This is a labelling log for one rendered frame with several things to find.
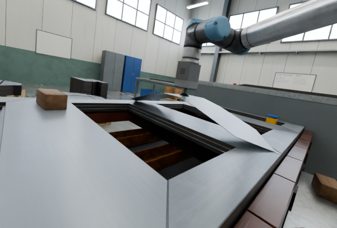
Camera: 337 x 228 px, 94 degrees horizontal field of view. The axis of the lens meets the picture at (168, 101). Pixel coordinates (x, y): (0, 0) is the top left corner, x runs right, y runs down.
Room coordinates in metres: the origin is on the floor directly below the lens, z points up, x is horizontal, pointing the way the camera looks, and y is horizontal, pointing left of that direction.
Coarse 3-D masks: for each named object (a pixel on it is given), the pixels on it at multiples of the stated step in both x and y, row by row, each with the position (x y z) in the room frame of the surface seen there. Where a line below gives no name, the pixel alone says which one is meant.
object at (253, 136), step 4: (248, 132) 0.49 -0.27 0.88; (252, 132) 0.50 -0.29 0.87; (256, 132) 0.52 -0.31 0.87; (236, 136) 0.42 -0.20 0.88; (240, 136) 0.43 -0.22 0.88; (244, 136) 0.44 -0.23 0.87; (248, 136) 0.45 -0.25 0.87; (252, 136) 0.47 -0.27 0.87; (256, 136) 0.48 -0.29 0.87; (260, 136) 0.50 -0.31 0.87; (244, 140) 0.42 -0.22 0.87; (248, 140) 0.43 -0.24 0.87; (252, 140) 0.44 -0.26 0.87; (256, 140) 0.45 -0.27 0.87; (260, 140) 0.46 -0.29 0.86; (264, 140) 0.47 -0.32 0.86; (256, 144) 0.42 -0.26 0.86; (260, 144) 0.43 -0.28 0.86; (264, 144) 0.44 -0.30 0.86
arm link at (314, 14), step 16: (320, 0) 0.40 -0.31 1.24; (336, 0) 0.37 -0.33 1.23; (272, 16) 0.51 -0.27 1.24; (288, 16) 0.45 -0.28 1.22; (304, 16) 0.42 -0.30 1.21; (320, 16) 0.40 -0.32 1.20; (336, 16) 0.38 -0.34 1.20; (240, 32) 0.59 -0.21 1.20; (256, 32) 0.53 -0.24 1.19; (272, 32) 0.49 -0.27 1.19; (288, 32) 0.46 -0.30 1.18; (304, 32) 0.45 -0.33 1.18; (224, 48) 0.62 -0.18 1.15; (240, 48) 0.60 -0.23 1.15
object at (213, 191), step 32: (0, 128) 0.32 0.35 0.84; (192, 128) 0.53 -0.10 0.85; (256, 128) 0.77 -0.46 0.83; (224, 160) 0.32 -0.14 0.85; (256, 160) 0.34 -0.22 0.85; (192, 192) 0.20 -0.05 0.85; (224, 192) 0.21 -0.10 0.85; (256, 192) 0.26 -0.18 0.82; (192, 224) 0.15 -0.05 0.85; (224, 224) 0.16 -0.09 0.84
